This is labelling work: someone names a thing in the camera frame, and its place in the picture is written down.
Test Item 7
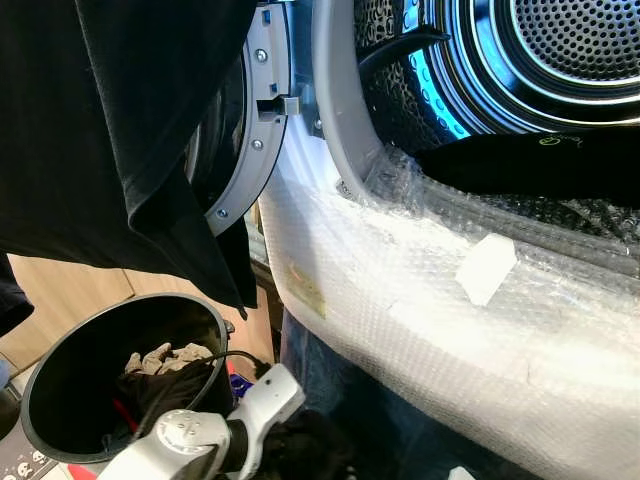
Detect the beige crumpled cloth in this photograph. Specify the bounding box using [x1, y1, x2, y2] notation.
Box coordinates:
[122, 342, 216, 377]

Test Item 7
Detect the grey washer door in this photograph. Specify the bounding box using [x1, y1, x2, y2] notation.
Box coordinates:
[185, 0, 301, 238]

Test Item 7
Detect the black drum paddle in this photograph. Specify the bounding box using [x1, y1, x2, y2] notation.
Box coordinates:
[357, 27, 451, 79]

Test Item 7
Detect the dark clothes pile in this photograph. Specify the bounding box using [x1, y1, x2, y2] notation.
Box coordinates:
[115, 360, 219, 436]

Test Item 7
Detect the light wooden cabinet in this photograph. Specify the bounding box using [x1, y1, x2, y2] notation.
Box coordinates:
[0, 255, 276, 373]

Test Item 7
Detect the black garment with green logo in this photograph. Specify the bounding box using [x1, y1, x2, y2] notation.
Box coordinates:
[413, 128, 640, 209]

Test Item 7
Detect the large white tape patch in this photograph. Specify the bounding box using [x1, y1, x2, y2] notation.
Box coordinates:
[455, 235, 519, 307]

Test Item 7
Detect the white power strip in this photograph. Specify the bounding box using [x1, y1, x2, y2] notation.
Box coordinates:
[0, 435, 71, 480]

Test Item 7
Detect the bubble-wrapped white washing machine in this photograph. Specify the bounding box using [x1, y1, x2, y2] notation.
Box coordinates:
[258, 0, 640, 480]

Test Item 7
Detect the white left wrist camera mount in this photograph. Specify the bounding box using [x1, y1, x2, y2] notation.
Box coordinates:
[232, 363, 306, 479]

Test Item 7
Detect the perforated steel washer drum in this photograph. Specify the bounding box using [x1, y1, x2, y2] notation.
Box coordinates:
[355, 0, 640, 241]

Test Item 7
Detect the black round laundry bucket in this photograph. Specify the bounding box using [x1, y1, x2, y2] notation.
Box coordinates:
[20, 292, 246, 466]

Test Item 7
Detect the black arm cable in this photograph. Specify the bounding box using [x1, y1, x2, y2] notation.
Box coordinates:
[130, 350, 269, 441]

